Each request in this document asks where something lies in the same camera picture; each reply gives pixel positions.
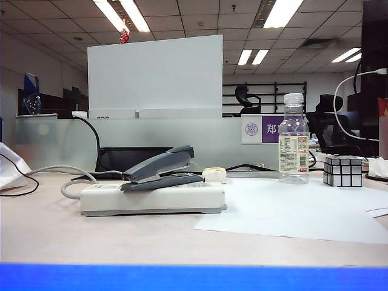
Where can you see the silver metal clip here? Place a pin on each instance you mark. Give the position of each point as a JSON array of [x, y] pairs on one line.
[[137, 114]]

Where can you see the grey stapler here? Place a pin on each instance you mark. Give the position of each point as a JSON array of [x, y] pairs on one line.
[[163, 160]]

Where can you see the blue glass trophy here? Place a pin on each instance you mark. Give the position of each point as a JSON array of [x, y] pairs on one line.
[[31, 100]]

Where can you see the black shelf rack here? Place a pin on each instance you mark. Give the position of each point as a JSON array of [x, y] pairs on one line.
[[276, 97]]

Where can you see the crumpled white tissue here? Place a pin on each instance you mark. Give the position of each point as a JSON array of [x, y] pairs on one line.
[[379, 168]]

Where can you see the clear plastic bottle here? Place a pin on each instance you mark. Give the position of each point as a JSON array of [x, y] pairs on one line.
[[293, 157]]

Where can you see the translucent white bottle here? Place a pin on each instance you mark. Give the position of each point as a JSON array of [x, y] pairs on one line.
[[383, 136]]

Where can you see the black shallow dish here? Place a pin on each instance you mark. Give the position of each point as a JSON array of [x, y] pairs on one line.
[[377, 179]]

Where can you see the white flat panel board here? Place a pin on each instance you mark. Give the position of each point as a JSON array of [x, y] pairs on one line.
[[166, 75]]

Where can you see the red packet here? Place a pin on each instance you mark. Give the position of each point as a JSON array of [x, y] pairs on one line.
[[383, 106]]

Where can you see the dark wooden cabinet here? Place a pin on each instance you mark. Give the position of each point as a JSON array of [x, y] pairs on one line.
[[60, 103]]

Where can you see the red hanging ornament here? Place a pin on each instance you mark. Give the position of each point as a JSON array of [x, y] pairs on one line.
[[125, 37]]

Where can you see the fluorescent ceiling light panel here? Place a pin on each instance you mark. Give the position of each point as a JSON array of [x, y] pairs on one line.
[[133, 13], [348, 55], [252, 57], [282, 13]]

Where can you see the purple white name sign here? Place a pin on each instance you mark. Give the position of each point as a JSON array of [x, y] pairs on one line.
[[266, 138]]

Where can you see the silver mirror cube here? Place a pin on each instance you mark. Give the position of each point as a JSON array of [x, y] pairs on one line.
[[342, 174]]

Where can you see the blue edge strip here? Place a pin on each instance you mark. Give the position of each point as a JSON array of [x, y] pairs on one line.
[[194, 277]]

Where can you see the white power strip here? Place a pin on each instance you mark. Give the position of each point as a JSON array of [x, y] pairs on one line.
[[151, 198]]

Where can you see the black office chair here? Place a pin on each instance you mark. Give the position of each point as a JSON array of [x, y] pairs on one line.
[[329, 104], [243, 94]]

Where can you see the white paper sheet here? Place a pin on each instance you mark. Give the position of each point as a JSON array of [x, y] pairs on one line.
[[288, 212]]

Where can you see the frosted glass desk partition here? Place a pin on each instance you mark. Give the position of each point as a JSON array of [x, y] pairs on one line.
[[182, 133]]

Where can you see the white plastic bag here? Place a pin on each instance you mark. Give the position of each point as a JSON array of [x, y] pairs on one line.
[[12, 172]]

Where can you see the black monitor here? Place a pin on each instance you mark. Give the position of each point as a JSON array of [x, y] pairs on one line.
[[374, 45]]

